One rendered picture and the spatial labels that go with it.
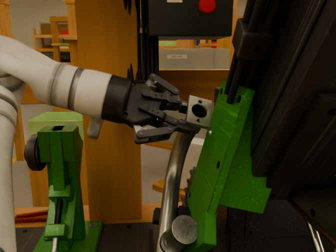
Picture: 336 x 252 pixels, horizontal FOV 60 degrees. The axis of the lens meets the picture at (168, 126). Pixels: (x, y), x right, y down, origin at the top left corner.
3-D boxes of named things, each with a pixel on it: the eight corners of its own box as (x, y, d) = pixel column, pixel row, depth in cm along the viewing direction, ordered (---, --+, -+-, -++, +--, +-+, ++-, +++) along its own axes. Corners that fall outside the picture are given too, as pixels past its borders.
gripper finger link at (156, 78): (148, 74, 50) (174, 96, 49) (155, 69, 51) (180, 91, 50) (146, 84, 52) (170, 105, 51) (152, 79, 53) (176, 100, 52)
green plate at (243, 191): (254, 251, 40) (309, 104, 36) (197, 240, 39) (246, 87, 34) (230, 209, 51) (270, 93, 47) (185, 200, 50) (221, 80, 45)
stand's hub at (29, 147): (38, 176, 57) (34, 139, 55) (21, 177, 56) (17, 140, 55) (50, 163, 64) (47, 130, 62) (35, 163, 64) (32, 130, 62)
